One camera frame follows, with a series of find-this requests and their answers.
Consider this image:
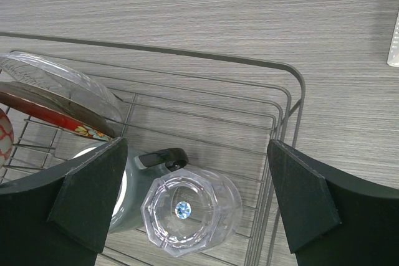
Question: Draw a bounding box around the clear glass plate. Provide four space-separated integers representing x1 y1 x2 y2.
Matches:
1 50 122 121

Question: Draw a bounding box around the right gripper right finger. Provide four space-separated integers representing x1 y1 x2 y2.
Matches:
267 140 398 265

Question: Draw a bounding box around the grey ceramic mug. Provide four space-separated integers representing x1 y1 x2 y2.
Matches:
70 141 190 235

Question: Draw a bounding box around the black wire dish rack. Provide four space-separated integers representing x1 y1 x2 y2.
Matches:
1 32 305 265

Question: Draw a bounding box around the red floral plate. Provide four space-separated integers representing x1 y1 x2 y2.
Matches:
1 82 118 141

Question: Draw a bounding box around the clear glass tumbler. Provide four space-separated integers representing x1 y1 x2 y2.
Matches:
141 169 243 257

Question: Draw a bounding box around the blue patterned bowl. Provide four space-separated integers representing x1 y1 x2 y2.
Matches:
0 110 14 167

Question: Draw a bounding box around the white file organizer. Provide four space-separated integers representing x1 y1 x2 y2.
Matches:
387 14 399 68

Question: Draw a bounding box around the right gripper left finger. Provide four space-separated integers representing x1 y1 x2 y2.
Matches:
1 138 128 265

